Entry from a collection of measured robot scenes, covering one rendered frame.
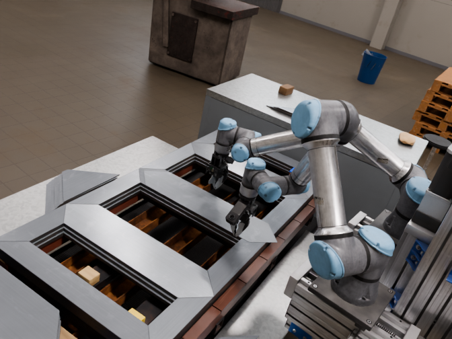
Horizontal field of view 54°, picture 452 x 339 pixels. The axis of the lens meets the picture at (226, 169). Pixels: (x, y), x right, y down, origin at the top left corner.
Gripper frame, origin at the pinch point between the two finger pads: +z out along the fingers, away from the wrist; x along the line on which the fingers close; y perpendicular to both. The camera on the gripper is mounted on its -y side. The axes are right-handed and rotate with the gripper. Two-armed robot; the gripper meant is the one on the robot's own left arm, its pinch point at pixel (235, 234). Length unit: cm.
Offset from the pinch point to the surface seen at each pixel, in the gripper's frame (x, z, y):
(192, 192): 31.3, 0.6, 13.0
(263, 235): -8.8, 0.6, 9.8
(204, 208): 19.9, 0.7, 6.6
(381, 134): -24, -19, 130
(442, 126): -52, 52, 441
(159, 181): 47.4, 0.6, 8.2
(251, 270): -14.5, 4.4, -9.2
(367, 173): -30, -9, 91
